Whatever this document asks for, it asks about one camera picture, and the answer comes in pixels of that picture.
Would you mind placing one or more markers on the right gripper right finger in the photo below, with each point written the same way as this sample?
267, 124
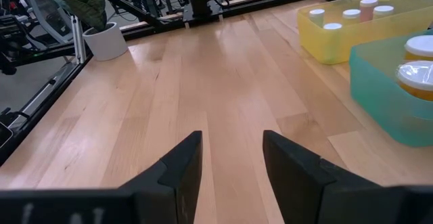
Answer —
297, 183

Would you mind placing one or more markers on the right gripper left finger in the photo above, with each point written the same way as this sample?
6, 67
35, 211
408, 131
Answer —
176, 183

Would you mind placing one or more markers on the orange pill bottle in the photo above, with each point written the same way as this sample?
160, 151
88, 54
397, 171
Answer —
419, 46
415, 78

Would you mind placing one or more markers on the white ball bottom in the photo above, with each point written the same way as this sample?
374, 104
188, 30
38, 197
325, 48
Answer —
383, 10

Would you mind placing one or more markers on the white ball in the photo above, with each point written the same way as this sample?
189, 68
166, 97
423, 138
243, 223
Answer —
368, 2
383, 10

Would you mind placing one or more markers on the teal translucent plastic bin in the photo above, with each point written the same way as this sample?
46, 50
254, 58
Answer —
379, 99

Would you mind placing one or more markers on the yellow translucent plastic bin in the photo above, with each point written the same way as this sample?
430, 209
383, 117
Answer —
338, 48

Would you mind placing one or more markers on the green plant in white pot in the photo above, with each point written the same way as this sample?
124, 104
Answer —
105, 43

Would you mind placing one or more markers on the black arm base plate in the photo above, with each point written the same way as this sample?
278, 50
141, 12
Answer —
203, 15

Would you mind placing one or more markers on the silver aluminium post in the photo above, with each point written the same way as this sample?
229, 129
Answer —
78, 41

